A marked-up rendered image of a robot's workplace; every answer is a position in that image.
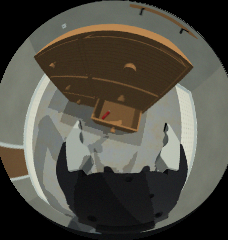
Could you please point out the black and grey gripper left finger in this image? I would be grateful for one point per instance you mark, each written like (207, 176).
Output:
(74, 162)

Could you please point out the brown wooden chest of drawers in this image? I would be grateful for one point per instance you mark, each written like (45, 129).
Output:
(132, 31)

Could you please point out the brown wooden drawer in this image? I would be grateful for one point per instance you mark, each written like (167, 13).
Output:
(119, 114)
(81, 99)
(107, 56)
(74, 84)
(67, 57)
(123, 93)

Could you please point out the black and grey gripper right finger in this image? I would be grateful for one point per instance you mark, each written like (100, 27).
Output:
(172, 160)

